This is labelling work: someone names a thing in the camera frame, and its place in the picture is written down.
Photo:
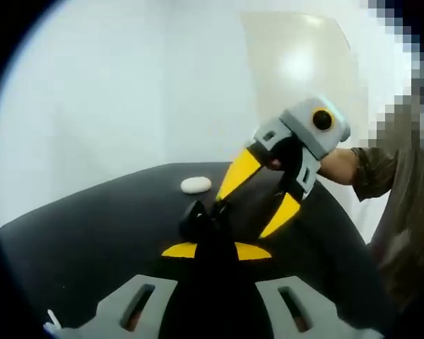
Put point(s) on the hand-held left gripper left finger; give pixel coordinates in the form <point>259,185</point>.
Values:
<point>106,310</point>

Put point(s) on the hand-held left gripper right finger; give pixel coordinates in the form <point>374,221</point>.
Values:
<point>318,316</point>

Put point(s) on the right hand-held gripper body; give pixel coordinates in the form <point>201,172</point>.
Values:
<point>304,120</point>

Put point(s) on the black earphone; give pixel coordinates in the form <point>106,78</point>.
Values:
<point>222,210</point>

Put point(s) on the white charging case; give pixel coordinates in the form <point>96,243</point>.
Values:
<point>196,185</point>

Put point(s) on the small white object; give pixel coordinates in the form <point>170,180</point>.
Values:
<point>53,321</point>

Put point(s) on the black table mat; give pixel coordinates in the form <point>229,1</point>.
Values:
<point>92,229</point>

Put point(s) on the beige wall panel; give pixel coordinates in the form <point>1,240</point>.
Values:
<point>304,63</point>

